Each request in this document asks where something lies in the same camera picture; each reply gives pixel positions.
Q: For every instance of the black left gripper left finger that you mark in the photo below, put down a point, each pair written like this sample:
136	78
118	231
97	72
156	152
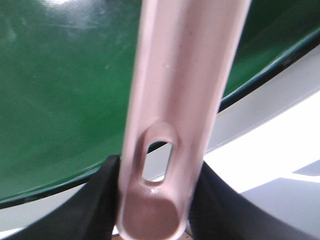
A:
88	215

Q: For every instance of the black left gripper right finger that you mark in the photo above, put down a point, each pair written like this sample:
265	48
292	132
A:
218	212

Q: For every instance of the pink plastic dustpan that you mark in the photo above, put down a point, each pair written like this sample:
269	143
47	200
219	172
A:
185	50

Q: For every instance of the green conveyor belt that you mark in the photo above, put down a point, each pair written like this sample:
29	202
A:
65	75

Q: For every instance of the white near outer rail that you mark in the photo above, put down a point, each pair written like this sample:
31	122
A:
266	146

